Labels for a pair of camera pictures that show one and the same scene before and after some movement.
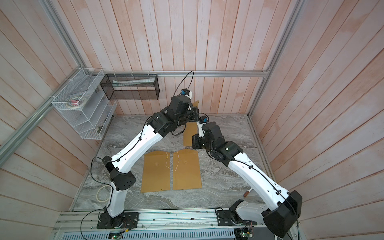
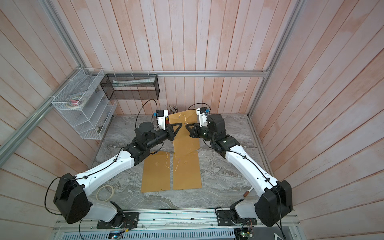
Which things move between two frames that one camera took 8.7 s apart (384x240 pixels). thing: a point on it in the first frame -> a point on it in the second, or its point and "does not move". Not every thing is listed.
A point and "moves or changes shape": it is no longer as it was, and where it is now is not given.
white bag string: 167,155 does not move
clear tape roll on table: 103,193 does not move
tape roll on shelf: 75,102 does not move
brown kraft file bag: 156,174 does not move
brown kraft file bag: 189,129 moves or changes shape
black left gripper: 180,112 -> 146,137
